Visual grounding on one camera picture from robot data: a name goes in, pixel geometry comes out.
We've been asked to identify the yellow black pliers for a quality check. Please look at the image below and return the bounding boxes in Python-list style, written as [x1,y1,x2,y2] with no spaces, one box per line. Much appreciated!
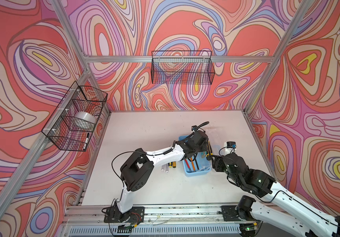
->
[206,142,213,161]

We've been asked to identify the blue plastic tool box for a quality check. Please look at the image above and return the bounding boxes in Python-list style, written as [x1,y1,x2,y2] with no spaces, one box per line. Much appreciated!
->
[177,152,212,177]

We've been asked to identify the clear handle screwdriver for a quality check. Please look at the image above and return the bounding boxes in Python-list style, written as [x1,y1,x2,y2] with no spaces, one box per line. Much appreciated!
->
[162,164,169,173]

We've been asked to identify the red handle tool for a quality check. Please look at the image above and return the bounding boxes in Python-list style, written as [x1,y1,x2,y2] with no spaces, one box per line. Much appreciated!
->
[183,160,191,172]

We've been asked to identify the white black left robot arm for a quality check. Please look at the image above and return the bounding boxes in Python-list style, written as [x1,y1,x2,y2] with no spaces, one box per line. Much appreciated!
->
[117,130,208,213]

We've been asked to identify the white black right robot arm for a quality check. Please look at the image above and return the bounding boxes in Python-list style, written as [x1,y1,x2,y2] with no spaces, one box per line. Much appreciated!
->
[210,153,340,237]

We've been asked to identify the black marker in basket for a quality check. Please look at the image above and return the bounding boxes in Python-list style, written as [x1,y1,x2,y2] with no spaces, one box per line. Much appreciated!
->
[83,133,90,151]

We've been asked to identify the grey tape roll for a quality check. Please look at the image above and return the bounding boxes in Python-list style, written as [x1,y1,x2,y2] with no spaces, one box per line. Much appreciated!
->
[73,111,96,130]

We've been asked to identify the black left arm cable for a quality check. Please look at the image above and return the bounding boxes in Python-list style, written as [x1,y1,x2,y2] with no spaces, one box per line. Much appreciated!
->
[191,121,210,134]

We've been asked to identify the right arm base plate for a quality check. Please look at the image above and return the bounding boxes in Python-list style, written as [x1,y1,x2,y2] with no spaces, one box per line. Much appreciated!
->
[218,205,258,222]

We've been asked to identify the black wire basket back wall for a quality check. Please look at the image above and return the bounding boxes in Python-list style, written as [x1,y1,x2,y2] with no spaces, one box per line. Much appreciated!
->
[151,49,215,85]

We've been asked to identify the black wire basket wall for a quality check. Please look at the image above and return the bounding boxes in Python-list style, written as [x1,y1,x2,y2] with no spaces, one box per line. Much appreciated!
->
[42,82,108,152]
[151,49,215,85]

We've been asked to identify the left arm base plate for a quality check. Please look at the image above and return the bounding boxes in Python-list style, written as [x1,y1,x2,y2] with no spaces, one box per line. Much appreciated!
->
[101,206,145,224]

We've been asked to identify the black wire basket left wall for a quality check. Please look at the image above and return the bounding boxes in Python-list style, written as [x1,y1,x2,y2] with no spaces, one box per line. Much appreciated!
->
[42,82,108,152]

